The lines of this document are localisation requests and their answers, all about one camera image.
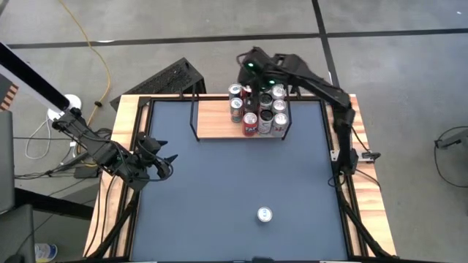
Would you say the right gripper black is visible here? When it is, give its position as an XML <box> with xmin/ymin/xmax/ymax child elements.
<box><xmin>244</xmin><ymin>71</ymin><xmax>283</xmax><ymax>115</ymax></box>

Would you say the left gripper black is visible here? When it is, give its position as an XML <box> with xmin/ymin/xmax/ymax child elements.
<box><xmin>148</xmin><ymin>139</ymin><xmax>179</xmax><ymax>180</ymax></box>

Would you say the blue silver Red Bull can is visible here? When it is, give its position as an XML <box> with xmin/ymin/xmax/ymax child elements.
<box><xmin>228</xmin><ymin>83</ymin><xmax>243</xmax><ymax>100</ymax></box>
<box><xmin>256</xmin><ymin>206</ymin><xmax>273</xmax><ymax>224</ymax></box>
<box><xmin>230</xmin><ymin>96</ymin><xmax>245</xmax><ymax>123</ymax></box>

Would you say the white Celsius Peach Vibe can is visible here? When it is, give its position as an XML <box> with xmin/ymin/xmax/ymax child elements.
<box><xmin>258</xmin><ymin>93</ymin><xmax>274</xmax><ymax>110</ymax></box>
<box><xmin>257</xmin><ymin>108</ymin><xmax>275</xmax><ymax>135</ymax></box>

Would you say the silver Diet Coke can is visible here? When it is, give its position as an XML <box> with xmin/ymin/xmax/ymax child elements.
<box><xmin>271</xmin><ymin>84</ymin><xmax>287</xmax><ymax>100</ymax></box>
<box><xmin>271</xmin><ymin>99</ymin><xmax>288</xmax><ymax>114</ymax></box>
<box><xmin>272</xmin><ymin>112</ymin><xmax>290</xmax><ymax>138</ymax></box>

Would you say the black perforated metal stand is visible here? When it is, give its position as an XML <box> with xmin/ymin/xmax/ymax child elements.
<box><xmin>109</xmin><ymin>57</ymin><xmax>208</xmax><ymax>110</ymax></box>

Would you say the blue-grey table mat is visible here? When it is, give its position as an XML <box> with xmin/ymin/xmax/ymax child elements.
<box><xmin>130</xmin><ymin>100</ymin><xmax>349</xmax><ymax>261</ymax></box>

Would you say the black power brick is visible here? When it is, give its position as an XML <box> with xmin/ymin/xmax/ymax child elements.
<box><xmin>75</xmin><ymin>166</ymin><xmax>102</xmax><ymax>179</ymax></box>

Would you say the white round pole base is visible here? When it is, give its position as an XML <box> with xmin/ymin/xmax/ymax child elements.
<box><xmin>47</xmin><ymin>94</ymin><xmax>82</xmax><ymax>121</ymax></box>

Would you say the black base beam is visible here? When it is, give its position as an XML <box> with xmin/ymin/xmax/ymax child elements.
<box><xmin>14</xmin><ymin>188</ymin><xmax>94</xmax><ymax>221</ymax></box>

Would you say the black pole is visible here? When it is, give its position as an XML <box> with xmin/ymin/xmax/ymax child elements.
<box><xmin>0</xmin><ymin>42</ymin><xmax>71</xmax><ymax>112</ymax></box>

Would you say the white and blue tub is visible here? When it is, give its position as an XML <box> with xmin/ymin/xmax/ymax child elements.
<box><xmin>34</xmin><ymin>243</ymin><xmax>59</xmax><ymax>263</ymax></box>

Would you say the orange striped board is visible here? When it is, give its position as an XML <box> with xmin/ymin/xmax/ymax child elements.
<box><xmin>0</xmin><ymin>75</ymin><xmax>19</xmax><ymax>113</ymax></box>

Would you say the grey floor device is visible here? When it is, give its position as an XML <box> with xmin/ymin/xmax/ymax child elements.
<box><xmin>437</xmin><ymin>129</ymin><xmax>468</xmax><ymax>149</ymax></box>

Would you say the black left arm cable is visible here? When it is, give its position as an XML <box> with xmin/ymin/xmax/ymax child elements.
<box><xmin>140</xmin><ymin>144</ymin><xmax>175</xmax><ymax>183</ymax></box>

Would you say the right wrist camera black cable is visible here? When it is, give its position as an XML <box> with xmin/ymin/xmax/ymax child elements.
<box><xmin>235</xmin><ymin>50</ymin><xmax>254</xmax><ymax>70</ymax></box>

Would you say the black table frame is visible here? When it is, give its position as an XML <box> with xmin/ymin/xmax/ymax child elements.
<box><xmin>87</xmin><ymin>94</ymin><xmax>395</xmax><ymax>263</ymax></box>

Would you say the yellow extension cable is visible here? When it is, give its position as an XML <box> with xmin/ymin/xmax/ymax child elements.
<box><xmin>58</xmin><ymin>0</ymin><xmax>112</xmax><ymax>127</ymax></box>

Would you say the white cable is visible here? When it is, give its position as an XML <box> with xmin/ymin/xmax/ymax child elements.
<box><xmin>24</xmin><ymin>118</ymin><xmax>52</xmax><ymax>161</ymax></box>

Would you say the black floor cable loop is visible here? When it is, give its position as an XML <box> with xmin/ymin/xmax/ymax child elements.
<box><xmin>434</xmin><ymin>126</ymin><xmax>468</xmax><ymax>189</ymax></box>

